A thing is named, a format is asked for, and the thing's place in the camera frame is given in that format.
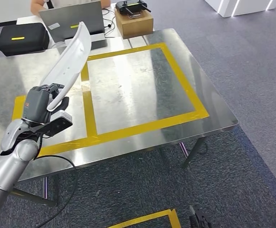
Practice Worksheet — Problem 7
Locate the white table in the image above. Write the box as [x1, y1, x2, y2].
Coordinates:
[16, 6, 129, 51]

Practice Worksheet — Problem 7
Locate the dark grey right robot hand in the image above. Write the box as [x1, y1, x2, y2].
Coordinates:
[189, 205, 212, 228]

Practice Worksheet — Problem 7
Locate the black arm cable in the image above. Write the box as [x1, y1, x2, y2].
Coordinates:
[34, 154, 79, 228]

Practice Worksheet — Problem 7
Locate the cardboard box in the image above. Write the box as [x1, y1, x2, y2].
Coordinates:
[114, 8, 154, 40]

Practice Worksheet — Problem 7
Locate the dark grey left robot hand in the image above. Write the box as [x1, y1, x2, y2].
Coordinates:
[22, 83, 70, 125]

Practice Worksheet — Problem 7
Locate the black earphone cable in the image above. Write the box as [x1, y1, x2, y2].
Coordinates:
[101, 8, 116, 37]

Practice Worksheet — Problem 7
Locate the grey laptop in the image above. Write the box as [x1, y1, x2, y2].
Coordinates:
[38, 0, 108, 50]

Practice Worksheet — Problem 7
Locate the black router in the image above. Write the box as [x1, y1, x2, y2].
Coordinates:
[116, 0, 152, 15]

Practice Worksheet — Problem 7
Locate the white curved plastic panel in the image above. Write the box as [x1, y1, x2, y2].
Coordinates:
[39, 21, 92, 112]

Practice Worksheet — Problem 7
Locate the steel workbench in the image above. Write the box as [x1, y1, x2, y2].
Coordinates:
[0, 28, 239, 209]

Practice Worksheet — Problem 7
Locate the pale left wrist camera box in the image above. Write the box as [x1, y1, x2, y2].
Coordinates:
[30, 110, 73, 137]

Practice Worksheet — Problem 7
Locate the yellow tape on workbench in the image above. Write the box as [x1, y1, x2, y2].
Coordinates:
[11, 42, 210, 158]

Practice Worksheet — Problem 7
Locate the black case with yellow stripe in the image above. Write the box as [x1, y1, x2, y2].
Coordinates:
[0, 22, 50, 57]

